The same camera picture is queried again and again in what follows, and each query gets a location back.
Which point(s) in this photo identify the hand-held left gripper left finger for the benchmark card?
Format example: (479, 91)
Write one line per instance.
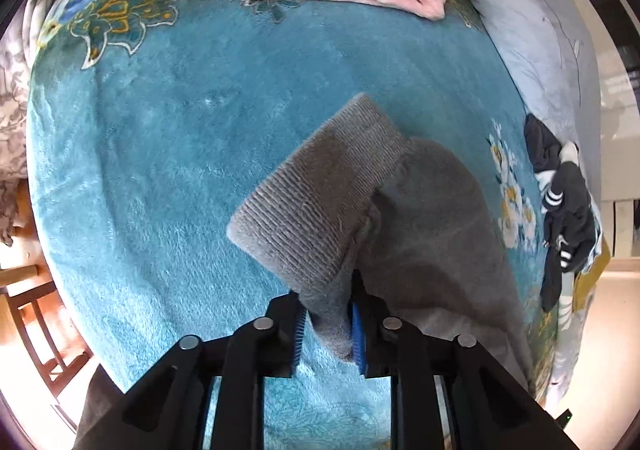
(299, 330)

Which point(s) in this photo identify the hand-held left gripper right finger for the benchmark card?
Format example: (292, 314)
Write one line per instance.
(358, 337)

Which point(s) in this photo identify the grey sweater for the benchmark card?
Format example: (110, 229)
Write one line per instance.
(425, 230)

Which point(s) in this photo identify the yellow knit garment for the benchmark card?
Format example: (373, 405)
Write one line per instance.
(590, 280)

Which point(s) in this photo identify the white open shelf unit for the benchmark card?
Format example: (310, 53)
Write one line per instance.
(622, 230)

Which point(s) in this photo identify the dark striped jacket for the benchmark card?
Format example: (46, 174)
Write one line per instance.
(575, 210)

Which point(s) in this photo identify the teal floral blanket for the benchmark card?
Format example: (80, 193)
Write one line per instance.
(175, 130)

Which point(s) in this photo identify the wooden chair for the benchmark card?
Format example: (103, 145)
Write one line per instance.
(30, 310)

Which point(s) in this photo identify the white glossy wardrobe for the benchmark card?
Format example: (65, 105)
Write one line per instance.
(620, 95)

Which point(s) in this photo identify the light blue floral duvet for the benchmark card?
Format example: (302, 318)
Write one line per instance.
(540, 55)

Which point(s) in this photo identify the grey floral bed sheet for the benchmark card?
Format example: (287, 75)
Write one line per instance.
(12, 95)

